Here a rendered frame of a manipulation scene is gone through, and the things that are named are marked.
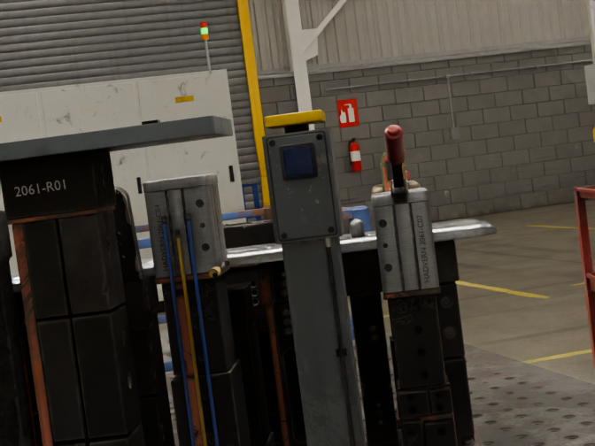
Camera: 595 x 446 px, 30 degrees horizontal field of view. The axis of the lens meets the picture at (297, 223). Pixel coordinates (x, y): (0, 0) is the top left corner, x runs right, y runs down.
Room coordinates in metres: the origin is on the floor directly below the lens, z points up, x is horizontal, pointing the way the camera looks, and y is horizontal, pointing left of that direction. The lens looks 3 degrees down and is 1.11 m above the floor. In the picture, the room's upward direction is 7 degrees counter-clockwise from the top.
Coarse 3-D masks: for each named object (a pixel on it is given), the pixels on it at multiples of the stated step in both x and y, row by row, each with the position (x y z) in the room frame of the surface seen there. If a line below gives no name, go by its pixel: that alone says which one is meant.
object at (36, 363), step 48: (48, 192) 1.15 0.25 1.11; (96, 192) 1.15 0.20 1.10; (48, 240) 1.15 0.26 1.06; (96, 240) 1.15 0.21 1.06; (48, 288) 1.15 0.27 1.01; (96, 288) 1.15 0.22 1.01; (48, 336) 1.15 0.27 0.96; (96, 336) 1.15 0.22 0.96; (48, 384) 1.16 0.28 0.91; (96, 384) 1.15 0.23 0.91; (48, 432) 1.16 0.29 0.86; (96, 432) 1.15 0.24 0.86
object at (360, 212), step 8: (264, 208) 4.61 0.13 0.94; (344, 208) 3.65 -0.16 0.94; (352, 208) 3.50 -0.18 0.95; (360, 208) 3.50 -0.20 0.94; (368, 208) 3.51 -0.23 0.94; (224, 216) 4.57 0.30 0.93; (232, 216) 4.58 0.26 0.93; (240, 216) 4.59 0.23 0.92; (248, 216) 4.60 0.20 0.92; (264, 216) 4.63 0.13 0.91; (344, 216) 3.49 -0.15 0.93; (352, 216) 3.50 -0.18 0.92; (360, 216) 3.50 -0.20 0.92; (368, 216) 3.51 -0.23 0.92; (144, 224) 4.50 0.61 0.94; (368, 224) 3.51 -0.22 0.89; (136, 232) 4.48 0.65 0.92; (144, 240) 3.33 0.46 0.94; (144, 248) 3.33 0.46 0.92; (160, 320) 4.49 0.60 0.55; (160, 328) 4.19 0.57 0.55; (160, 336) 3.96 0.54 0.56; (352, 336) 3.49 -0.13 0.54; (168, 344) 3.74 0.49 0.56; (168, 352) 3.64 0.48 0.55; (168, 368) 3.33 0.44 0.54
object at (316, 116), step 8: (296, 112) 1.14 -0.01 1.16; (304, 112) 1.14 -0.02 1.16; (312, 112) 1.14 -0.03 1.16; (320, 112) 1.14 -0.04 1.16; (272, 120) 1.14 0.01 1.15; (280, 120) 1.14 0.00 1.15; (288, 120) 1.14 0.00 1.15; (296, 120) 1.14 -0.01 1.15; (304, 120) 1.14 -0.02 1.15; (312, 120) 1.14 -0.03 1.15; (320, 120) 1.14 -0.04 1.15; (272, 128) 1.18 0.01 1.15; (288, 128) 1.16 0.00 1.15; (296, 128) 1.15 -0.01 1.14; (304, 128) 1.16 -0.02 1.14
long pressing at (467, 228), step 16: (432, 224) 1.55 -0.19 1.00; (448, 224) 1.51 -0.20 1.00; (464, 224) 1.47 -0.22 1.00; (480, 224) 1.40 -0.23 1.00; (352, 240) 1.41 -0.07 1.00; (368, 240) 1.40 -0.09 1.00; (448, 240) 1.39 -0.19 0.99; (240, 256) 1.42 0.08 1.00; (256, 256) 1.41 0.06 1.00; (272, 256) 1.41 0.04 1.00; (144, 272) 1.43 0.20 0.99; (16, 288) 1.44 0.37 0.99
